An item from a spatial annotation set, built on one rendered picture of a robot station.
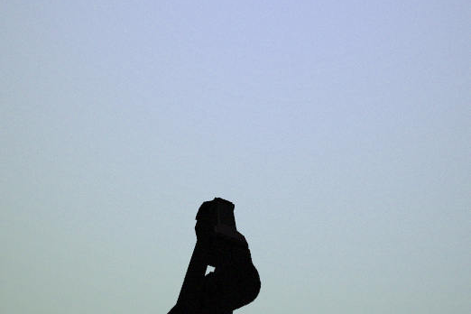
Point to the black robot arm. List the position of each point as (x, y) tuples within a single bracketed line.
[(235, 281)]

